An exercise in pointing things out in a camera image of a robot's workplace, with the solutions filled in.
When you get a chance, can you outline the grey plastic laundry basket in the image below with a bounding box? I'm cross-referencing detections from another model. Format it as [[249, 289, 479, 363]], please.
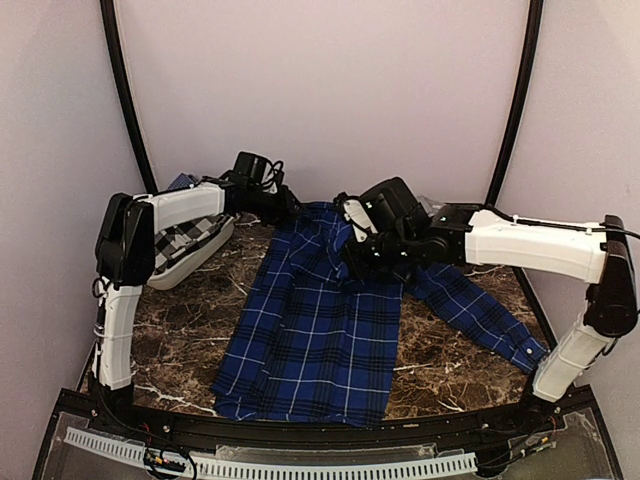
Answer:
[[146, 215, 235, 291]]

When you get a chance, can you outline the white slotted cable duct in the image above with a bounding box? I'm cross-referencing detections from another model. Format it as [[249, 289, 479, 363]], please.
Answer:
[[64, 427, 477, 479]]

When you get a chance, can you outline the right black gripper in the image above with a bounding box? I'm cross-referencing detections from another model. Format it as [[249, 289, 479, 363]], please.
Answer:
[[340, 230, 416, 279]]

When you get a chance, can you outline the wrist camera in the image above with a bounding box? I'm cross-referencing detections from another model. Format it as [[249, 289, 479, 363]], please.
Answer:
[[333, 177, 429, 239], [228, 151, 284, 193]]

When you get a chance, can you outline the black white checked shirt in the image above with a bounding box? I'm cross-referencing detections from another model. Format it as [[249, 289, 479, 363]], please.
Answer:
[[154, 215, 231, 275]]

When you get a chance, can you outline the left black frame post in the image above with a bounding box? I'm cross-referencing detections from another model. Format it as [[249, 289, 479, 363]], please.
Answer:
[[99, 0, 158, 194]]

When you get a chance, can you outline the folded grey polo shirt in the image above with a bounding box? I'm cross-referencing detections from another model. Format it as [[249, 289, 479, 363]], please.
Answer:
[[418, 196, 445, 217]]

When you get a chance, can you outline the blue plaid long sleeve shirt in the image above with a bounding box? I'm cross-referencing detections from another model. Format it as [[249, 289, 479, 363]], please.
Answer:
[[212, 202, 547, 427]]

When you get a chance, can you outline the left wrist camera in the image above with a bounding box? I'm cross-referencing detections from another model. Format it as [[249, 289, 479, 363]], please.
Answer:
[[228, 151, 284, 193]]

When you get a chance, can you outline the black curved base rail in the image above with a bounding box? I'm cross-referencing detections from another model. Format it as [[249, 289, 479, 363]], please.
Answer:
[[33, 386, 622, 479]]

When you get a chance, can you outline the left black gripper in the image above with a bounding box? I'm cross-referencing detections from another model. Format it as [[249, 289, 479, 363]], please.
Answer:
[[248, 184, 309, 227]]

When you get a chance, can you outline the right black frame post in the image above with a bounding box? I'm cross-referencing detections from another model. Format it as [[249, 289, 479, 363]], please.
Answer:
[[484, 0, 544, 206]]

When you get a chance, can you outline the small blue checked shirt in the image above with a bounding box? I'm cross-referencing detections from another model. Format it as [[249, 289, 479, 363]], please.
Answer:
[[166, 173, 200, 193]]

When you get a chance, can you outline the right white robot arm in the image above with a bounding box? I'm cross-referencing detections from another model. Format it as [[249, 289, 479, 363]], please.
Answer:
[[335, 196, 639, 434]]

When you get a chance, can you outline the black frame post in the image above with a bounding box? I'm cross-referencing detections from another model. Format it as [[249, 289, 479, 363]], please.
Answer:
[[99, 0, 158, 194], [484, 0, 544, 206]]

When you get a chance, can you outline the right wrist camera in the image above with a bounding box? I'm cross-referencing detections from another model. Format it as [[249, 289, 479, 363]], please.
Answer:
[[333, 177, 429, 239]]

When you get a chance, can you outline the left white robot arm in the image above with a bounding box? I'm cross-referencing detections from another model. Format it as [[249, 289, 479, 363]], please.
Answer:
[[92, 179, 301, 392]]

